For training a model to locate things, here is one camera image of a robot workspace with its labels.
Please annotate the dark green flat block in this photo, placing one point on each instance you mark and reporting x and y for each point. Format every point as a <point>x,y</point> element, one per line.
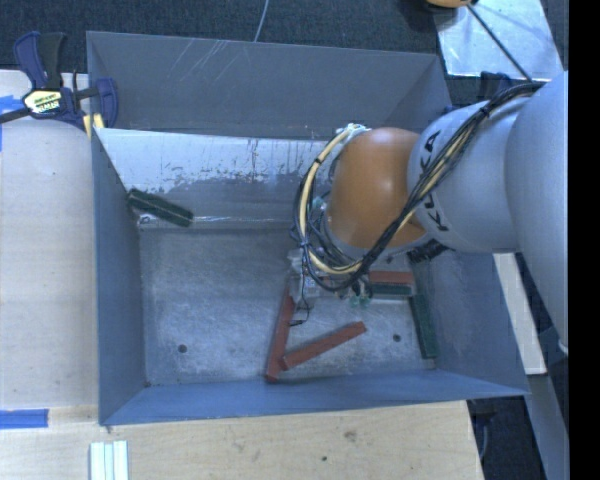
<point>160,208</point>
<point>426,328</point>

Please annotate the pale wood flat board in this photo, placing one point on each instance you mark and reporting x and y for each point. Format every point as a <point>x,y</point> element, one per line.
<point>47,268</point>

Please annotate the red-brown flat block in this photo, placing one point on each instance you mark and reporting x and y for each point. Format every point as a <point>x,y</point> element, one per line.
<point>280,338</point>
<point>392,277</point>
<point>325,344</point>

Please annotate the black cylinder on white bracket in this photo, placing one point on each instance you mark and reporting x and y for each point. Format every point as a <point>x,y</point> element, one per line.
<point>426,253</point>

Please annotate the grey metal bin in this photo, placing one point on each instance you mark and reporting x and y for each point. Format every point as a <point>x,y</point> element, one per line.
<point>215,288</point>

